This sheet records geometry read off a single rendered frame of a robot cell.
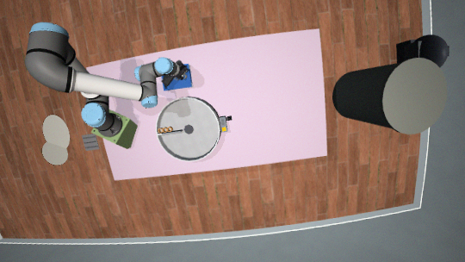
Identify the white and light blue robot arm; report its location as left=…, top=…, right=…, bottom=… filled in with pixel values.
left=25, top=22, right=179, bottom=137

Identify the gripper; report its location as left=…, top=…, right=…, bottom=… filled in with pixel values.
left=176, top=60, right=189, bottom=80

